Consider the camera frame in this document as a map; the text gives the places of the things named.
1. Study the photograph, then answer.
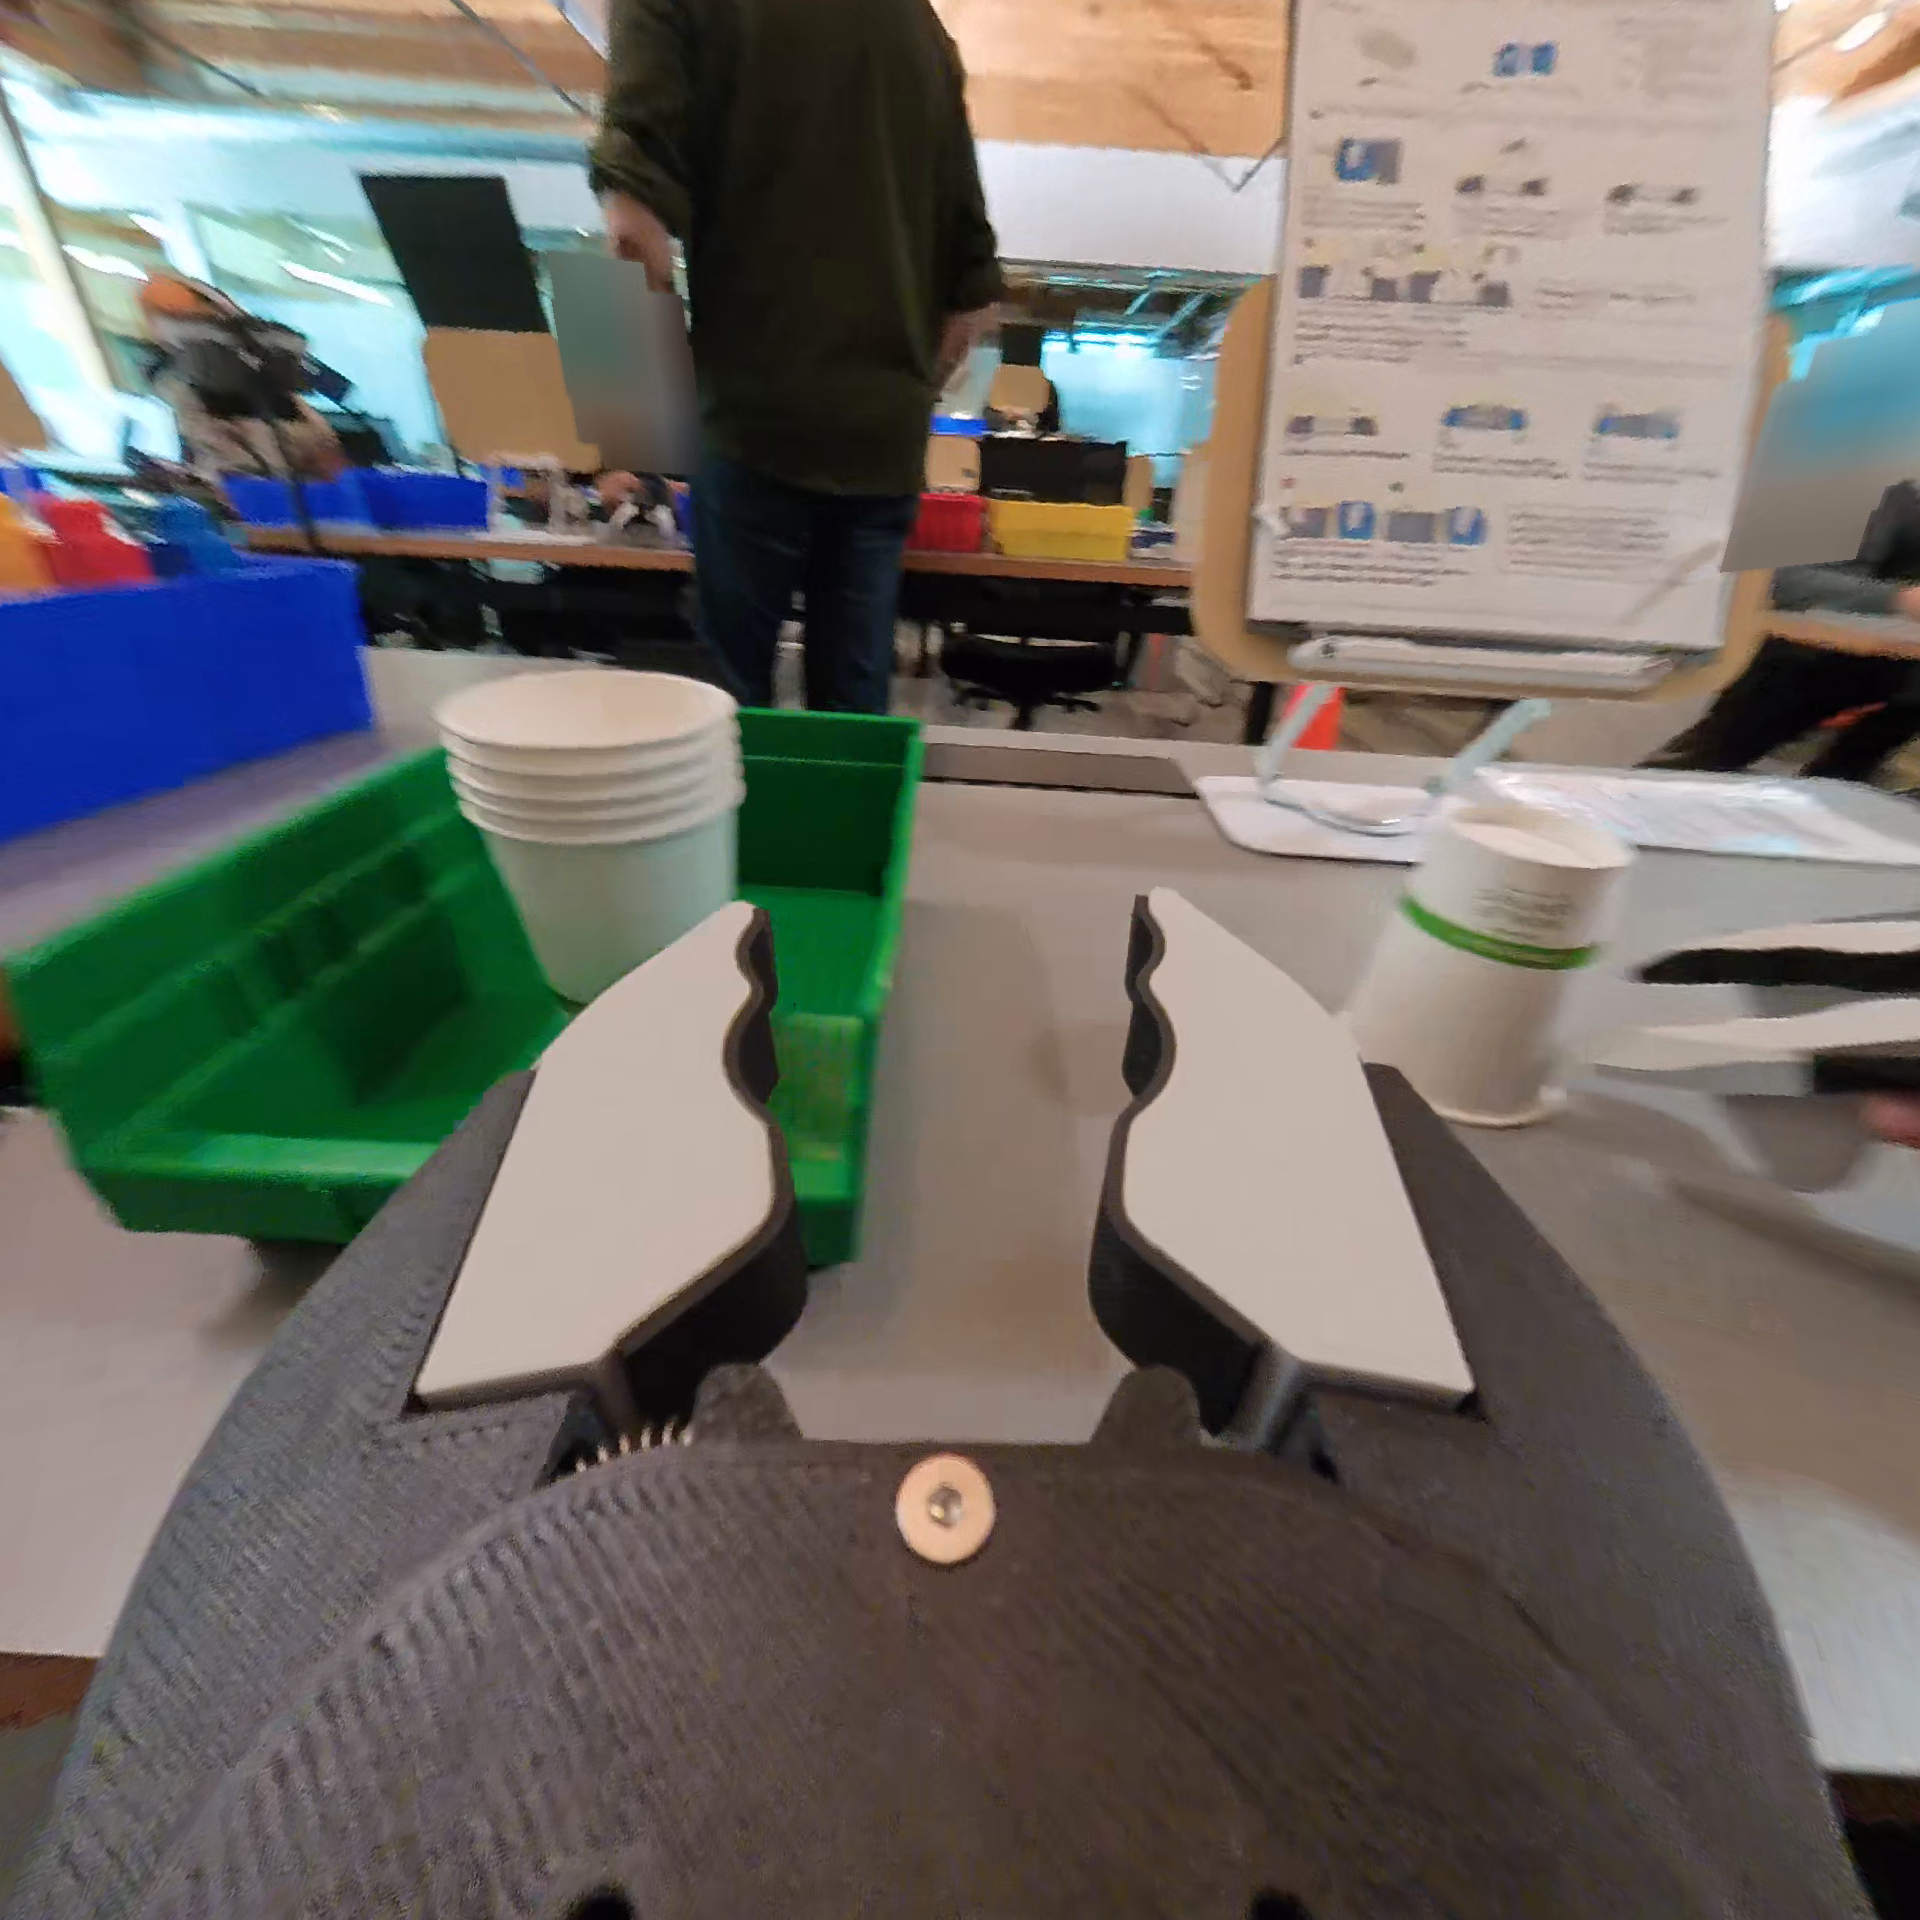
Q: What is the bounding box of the yellow plastic bin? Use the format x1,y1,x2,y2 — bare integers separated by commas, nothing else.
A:
987,499,1135,565

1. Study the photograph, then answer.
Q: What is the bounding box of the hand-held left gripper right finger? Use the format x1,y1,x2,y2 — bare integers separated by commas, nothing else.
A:
1090,887,1478,1465

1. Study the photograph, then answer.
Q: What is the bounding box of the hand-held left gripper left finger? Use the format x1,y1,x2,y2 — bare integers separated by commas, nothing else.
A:
412,900,811,1465

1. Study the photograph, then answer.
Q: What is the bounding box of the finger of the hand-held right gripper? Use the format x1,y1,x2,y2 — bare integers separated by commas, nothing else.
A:
1590,996,1920,1076
1634,919,1920,993

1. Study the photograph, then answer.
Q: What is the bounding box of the wooden top desk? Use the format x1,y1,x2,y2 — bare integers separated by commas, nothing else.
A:
239,527,1202,663
1769,609,1920,663

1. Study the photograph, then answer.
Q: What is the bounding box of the blue plastic bin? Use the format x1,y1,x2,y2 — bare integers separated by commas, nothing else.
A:
225,471,367,529
0,556,374,842
359,468,489,531

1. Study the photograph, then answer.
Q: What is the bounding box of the laminated paper sheet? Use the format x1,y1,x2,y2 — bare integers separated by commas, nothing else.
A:
1476,761,1920,868

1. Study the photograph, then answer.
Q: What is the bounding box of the green plastic bin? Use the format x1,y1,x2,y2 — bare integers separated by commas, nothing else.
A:
6,709,924,1269

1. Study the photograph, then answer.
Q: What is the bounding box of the black office chair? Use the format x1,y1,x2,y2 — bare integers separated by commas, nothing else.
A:
937,631,1121,730

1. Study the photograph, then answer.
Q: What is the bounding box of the printed instruction sheet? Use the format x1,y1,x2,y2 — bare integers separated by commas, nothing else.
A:
1246,0,1779,649

